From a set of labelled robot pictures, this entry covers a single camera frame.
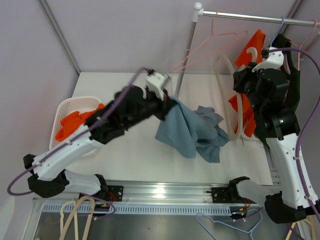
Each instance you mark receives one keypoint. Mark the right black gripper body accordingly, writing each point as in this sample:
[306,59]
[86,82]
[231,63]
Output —
[249,81]

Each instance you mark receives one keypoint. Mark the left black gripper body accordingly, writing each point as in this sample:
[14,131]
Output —
[157,106]

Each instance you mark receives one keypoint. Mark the orange t shirt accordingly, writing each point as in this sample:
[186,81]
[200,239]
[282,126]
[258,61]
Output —
[72,122]
[257,41]

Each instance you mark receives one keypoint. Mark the blue grey t shirt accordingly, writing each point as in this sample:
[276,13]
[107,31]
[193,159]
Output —
[192,132]

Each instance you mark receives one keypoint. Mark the green and pink shirt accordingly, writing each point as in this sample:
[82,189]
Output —
[292,98]

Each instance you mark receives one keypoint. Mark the blue wire hanger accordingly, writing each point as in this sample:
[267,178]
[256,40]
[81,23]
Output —
[272,39]
[227,223]

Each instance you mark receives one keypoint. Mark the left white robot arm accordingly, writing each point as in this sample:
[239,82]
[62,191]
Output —
[49,174]

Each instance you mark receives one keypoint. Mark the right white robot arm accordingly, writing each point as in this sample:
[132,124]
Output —
[265,89]

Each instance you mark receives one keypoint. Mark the metal clothes rack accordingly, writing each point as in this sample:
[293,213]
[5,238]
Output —
[198,11]

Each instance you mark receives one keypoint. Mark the white plastic laundry basket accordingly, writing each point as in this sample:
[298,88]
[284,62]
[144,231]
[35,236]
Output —
[68,106]

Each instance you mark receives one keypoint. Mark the wooden hangers bottom left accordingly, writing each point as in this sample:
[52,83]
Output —
[73,216]

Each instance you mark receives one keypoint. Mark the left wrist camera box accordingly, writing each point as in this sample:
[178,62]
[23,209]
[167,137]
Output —
[156,82]

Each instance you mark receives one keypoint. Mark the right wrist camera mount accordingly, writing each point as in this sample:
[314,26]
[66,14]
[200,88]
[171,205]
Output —
[274,59]

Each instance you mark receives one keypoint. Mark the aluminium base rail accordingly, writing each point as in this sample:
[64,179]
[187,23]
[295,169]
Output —
[160,198]

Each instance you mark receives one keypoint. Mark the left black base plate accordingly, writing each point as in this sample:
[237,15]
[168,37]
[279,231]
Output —
[109,193]

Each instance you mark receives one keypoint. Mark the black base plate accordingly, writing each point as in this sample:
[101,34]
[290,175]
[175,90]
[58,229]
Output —
[227,195]
[109,193]

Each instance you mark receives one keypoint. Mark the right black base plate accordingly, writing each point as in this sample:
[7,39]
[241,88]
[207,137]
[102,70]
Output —
[227,195]

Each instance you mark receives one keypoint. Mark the blue wire hanger on floor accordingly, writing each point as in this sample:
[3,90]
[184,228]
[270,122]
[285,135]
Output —
[227,223]

